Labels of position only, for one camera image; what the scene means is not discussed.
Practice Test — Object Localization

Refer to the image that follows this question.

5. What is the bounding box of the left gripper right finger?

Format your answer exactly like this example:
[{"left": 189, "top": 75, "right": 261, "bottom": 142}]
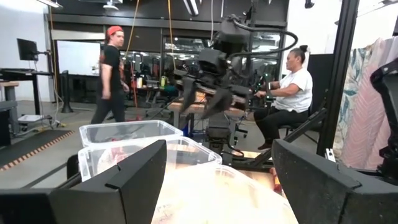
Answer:
[{"left": 272, "top": 138, "right": 398, "bottom": 224}]

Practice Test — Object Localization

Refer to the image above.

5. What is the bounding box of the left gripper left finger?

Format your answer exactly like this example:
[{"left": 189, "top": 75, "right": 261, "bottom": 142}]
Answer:
[{"left": 49, "top": 139, "right": 168, "bottom": 224}]

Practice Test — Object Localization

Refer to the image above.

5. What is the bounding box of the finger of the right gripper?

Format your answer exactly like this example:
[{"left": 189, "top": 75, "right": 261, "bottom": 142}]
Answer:
[
  {"left": 180, "top": 76, "right": 198, "bottom": 114},
  {"left": 200, "top": 88, "right": 234, "bottom": 121}
]

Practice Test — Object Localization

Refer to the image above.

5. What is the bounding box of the red Maruchan noodle packet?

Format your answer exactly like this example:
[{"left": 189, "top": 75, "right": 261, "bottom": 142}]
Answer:
[{"left": 269, "top": 167, "right": 284, "bottom": 194}]

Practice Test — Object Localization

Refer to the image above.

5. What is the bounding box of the wooden background table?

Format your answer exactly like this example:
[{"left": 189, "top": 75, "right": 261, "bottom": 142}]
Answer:
[{"left": 167, "top": 99, "right": 249, "bottom": 128}]

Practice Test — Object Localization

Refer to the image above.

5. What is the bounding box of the clear plastic bin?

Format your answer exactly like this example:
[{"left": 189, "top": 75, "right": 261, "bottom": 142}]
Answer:
[
  {"left": 151, "top": 163, "right": 300, "bottom": 224},
  {"left": 77, "top": 136, "right": 223, "bottom": 183},
  {"left": 79, "top": 119, "right": 184, "bottom": 149}
]

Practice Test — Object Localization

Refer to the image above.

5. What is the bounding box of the person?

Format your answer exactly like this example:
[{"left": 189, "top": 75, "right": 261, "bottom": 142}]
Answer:
[
  {"left": 253, "top": 45, "right": 314, "bottom": 151},
  {"left": 90, "top": 25, "right": 131, "bottom": 125}
]

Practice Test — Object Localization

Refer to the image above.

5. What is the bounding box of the pink patterned curtain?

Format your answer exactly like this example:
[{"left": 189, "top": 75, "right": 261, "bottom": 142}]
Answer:
[{"left": 332, "top": 36, "right": 398, "bottom": 170}]

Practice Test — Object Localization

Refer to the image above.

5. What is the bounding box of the black equipment housing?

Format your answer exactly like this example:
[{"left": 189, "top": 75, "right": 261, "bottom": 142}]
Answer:
[{"left": 369, "top": 58, "right": 398, "bottom": 184}]

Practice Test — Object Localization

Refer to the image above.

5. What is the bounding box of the black partition panel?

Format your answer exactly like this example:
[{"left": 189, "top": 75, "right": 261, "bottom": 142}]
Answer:
[{"left": 307, "top": 53, "right": 335, "bottom": 116}]

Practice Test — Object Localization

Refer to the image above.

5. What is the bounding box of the black hazard-striped floor mat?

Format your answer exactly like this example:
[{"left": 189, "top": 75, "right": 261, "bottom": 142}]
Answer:
[{"left": 0, "top": 129, "right": 75, "bottom": 172}]

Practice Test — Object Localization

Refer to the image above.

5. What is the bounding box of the white board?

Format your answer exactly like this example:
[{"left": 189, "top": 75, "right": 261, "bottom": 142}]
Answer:
[{"left": 57, "top": 40, "right": 102, "bottom": 77}]

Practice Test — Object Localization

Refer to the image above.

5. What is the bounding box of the white flat box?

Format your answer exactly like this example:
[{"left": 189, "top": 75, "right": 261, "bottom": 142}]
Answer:
[{"left": 17, "top": 114, "right": 44, "bottom": 124}]

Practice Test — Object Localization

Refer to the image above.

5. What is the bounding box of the black office desk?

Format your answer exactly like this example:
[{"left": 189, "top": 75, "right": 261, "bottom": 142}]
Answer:
[{"left": 0, "top": 67, "right": 52, "bottom": 116}]

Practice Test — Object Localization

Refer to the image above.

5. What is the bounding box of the black computer monitor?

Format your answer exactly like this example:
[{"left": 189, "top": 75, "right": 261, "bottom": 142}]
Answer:
[{"left": 17, "top": 38, "right": 40, "bottom": 62}]

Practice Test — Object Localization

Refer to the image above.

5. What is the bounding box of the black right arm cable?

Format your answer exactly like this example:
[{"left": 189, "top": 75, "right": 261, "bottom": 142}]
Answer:
[{"left": 229, "top": 17, "right": 299, "bottom": 60}]

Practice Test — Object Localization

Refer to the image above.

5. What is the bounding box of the black stanchion post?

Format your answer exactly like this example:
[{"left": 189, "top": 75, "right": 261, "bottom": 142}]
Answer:
[{"left": 60, "top": 70, "right": 74, "bottom": 113}]

